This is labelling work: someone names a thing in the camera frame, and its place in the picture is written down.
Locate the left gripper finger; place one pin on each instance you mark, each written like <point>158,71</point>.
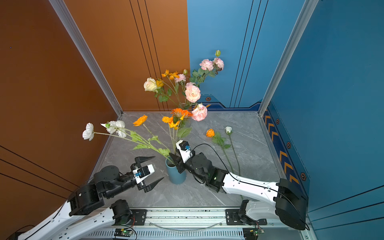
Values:
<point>147,188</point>
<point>139,161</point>

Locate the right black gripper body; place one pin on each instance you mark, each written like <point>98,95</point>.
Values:
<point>180,161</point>

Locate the blue cylindrical vase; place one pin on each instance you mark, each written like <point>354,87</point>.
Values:
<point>174,176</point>

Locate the white poppy flower stem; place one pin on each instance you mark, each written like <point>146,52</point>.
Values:
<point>117,129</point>

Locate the red orange flower stem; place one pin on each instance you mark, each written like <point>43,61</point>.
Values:
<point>173,122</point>

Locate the large pink ranunculus stem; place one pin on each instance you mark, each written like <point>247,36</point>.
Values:
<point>192,96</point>

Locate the white rose flower stem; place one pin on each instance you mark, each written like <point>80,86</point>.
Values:
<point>150,84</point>

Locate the orange poppy flower stem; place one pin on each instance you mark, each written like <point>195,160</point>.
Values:
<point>167,76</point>

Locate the pink peony flower stem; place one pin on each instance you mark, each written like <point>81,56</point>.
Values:
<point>181,81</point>

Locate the pink rose flower stem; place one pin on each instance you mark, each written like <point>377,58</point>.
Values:
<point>208,68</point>

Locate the clear glass vase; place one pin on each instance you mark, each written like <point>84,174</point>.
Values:
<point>186,121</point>

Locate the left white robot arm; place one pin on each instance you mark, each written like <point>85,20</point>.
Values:
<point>67,222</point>

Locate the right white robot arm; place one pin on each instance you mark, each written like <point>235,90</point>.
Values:
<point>264,200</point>

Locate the orange rose flower stem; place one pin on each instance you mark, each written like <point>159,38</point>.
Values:
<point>221,142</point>

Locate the small white bud stem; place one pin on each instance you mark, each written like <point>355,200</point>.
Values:
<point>229,132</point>

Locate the left green circuit board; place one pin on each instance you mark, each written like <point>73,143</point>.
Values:
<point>124,233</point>

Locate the right circuit board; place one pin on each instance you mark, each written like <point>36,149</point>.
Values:
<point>250,234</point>

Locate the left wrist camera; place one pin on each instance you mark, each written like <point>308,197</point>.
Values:
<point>142,173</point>

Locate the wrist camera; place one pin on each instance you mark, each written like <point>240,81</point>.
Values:
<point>142,173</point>
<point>185,150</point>

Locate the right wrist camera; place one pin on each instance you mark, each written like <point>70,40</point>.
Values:
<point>185,150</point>

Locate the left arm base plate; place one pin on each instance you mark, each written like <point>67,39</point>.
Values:
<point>137,218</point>

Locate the aluminium front rail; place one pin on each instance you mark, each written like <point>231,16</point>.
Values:
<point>206,223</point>

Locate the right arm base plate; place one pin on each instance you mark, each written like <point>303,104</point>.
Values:
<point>234,218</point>

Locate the left aluminium corner post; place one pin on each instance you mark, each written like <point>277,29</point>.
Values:
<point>74,32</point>

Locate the aluminium corner post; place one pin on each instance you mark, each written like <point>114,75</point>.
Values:
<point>74,32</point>
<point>292,43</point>

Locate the right aluminium corner post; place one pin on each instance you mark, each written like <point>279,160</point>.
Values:
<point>292,43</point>

